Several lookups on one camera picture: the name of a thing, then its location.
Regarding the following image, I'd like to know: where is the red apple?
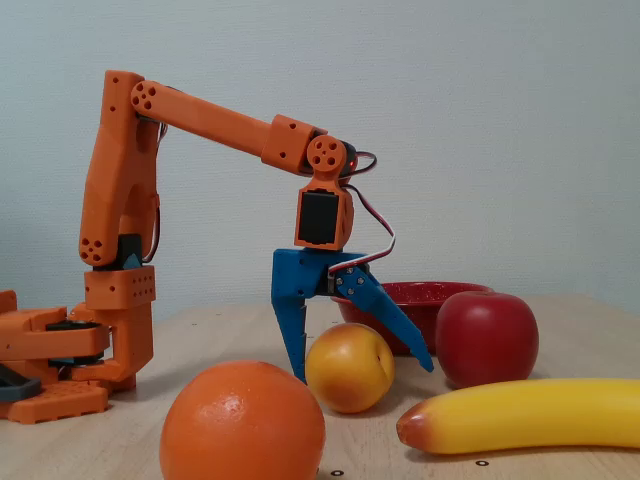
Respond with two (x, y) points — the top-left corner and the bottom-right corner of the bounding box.
(433, 291), (540, 390)

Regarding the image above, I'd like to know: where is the thin arm cable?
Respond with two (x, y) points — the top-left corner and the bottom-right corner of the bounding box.
(139, 117), (166, 264)

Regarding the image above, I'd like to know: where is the blue gripper body with servo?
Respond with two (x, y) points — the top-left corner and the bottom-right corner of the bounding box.
(272, 248), (372, 302)

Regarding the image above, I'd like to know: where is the orange robot base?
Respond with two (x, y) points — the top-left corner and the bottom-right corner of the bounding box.
(0, 289), (112, 426)

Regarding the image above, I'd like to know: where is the yellow banana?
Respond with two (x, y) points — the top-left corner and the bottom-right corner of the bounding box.
(395, 378), (640, 456)

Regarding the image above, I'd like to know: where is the red speckled bowl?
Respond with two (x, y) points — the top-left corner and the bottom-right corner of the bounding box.
(329, 281), (496, 357)

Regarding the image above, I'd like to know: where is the red white servo cable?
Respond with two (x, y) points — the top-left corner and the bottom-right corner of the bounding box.
(327, 149), (397, 276)

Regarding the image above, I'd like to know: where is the orange fruit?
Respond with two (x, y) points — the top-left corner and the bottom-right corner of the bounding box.
(159, 359), (327, 480)

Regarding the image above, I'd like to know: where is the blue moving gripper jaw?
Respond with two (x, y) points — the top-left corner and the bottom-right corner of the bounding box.
(334, 266), (435, 373)

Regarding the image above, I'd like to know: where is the yellow orange peach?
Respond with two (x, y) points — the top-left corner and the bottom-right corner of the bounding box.
(304, 322), (396, 415)

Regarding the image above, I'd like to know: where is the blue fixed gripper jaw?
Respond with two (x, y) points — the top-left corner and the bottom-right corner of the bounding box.
(272, 298), (308, 386)

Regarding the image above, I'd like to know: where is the black table clamp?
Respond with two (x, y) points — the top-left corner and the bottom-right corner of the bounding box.
(0, 363), (43, 404)

